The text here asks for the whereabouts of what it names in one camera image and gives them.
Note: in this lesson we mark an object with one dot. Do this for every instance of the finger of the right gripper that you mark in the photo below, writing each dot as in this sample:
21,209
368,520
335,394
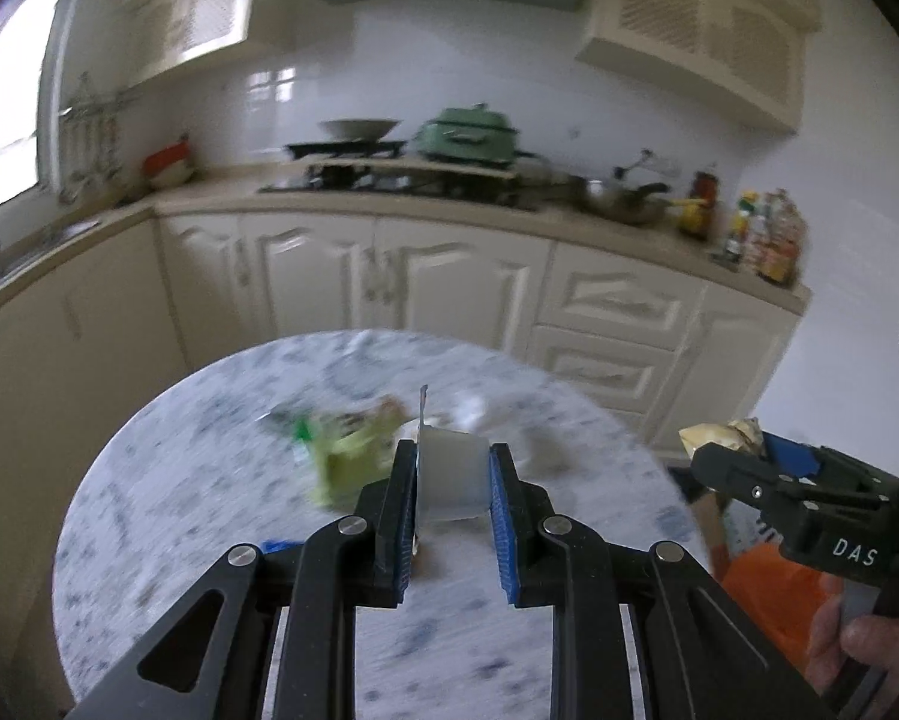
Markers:
790,457
752,480

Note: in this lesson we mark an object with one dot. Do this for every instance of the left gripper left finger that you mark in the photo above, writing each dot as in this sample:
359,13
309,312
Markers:
272,634

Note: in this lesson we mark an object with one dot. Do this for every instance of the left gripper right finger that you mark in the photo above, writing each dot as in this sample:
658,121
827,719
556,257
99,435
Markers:
636,633

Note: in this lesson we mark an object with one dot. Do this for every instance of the yellow paper trash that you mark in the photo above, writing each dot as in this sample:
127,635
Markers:
740,435

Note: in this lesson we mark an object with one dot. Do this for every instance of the green snack wrapper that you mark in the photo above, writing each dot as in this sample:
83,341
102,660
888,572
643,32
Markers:
346,450

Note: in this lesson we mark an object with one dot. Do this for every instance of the kitchen window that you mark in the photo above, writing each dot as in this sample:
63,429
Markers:
23,43

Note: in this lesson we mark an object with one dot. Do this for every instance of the person's right hand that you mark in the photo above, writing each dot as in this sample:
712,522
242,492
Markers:
870,640

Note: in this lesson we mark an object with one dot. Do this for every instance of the orange plastic bag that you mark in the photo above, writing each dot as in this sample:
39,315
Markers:
796,607

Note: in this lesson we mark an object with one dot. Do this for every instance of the white blue patterned tablecloth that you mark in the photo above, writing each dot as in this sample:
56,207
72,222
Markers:
209,464

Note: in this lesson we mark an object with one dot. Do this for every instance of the condiment bottles group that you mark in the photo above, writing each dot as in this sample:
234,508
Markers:
765,238

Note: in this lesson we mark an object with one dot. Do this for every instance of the dark sauce bottle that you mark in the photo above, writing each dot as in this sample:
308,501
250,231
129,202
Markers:
704,191

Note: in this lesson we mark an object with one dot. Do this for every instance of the steel wok pan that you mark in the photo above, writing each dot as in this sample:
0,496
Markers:
633,205

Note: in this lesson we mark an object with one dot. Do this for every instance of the cream lower cabinets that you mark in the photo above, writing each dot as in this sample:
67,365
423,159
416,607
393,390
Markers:
657,337

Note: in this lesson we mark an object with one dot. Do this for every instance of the black gas stove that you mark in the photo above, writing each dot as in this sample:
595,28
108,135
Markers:
383,167

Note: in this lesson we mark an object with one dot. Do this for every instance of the green electric cooking pot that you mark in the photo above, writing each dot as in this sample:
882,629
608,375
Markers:
477,135

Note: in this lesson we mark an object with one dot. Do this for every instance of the red white container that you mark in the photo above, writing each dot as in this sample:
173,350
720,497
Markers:
170,167

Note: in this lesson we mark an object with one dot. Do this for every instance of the cream upper lattice cabinet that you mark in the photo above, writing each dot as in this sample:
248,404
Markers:
742,58

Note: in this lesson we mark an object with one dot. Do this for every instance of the hanging utensil rack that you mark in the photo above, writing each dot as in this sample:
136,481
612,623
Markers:
90,131

